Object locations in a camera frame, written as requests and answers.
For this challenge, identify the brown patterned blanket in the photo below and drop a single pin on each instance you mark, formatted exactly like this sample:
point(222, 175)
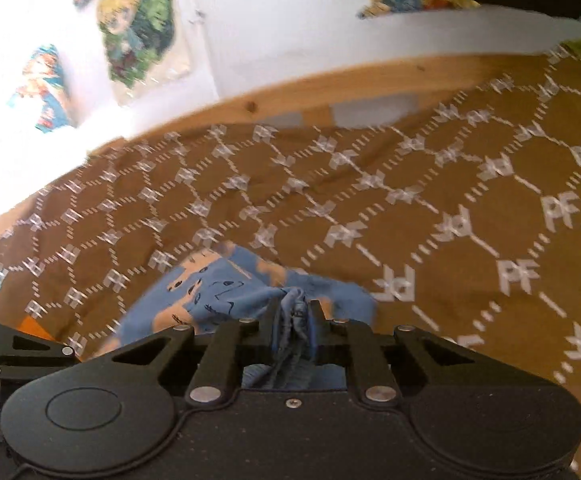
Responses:
point(420, 200)

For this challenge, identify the light blue cartoon wall poster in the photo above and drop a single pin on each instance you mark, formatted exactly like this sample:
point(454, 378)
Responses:
point(45, 90)

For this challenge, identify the blond cartoon figure wall poster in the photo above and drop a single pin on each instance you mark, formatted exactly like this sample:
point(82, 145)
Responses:
point(140, 25)

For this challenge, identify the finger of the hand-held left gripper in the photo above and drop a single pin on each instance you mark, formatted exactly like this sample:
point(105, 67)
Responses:
point(0, 345)

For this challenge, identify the blue car-print pants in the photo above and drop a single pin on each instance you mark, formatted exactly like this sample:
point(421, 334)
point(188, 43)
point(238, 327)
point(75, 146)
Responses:
point(210, 295)

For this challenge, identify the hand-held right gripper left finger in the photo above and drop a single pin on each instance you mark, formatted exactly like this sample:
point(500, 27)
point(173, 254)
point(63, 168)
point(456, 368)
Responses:
point(274, 332)

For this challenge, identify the orange multicoloured bedsheet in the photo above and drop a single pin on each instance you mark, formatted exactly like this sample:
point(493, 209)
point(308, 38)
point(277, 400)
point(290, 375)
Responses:
point(38, 329)

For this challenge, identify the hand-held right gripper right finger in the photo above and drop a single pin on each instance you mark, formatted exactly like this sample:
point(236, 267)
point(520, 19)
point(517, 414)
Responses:
point(319, 332)

